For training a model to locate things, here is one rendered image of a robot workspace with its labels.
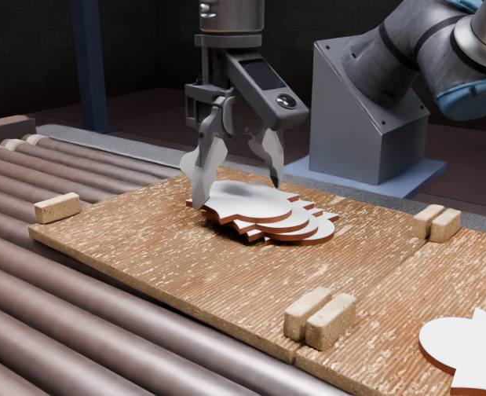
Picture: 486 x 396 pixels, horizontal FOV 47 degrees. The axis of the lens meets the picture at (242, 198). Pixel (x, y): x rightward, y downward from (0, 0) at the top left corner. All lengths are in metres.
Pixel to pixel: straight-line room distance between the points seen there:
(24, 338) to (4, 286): 0.11
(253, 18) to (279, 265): 0.28
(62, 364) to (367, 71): 0.76
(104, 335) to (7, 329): 0.09
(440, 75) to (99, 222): 0.58
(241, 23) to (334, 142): 0.50
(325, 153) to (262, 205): 0.45
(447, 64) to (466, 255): 0.37
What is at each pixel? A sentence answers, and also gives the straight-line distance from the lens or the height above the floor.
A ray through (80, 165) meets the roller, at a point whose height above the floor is 0.91.
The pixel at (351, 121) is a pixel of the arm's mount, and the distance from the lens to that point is 1.08.
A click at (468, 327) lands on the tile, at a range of 0.54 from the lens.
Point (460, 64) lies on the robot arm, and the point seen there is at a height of 1.11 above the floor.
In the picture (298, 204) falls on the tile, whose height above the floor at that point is 0.96.
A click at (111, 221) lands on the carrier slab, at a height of 0.94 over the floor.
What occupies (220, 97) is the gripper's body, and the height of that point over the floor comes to 1.10.
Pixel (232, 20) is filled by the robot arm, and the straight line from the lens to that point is 0.65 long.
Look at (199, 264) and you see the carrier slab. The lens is 0.62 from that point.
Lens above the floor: 1.22
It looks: 21 degrees down
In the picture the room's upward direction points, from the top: straight up
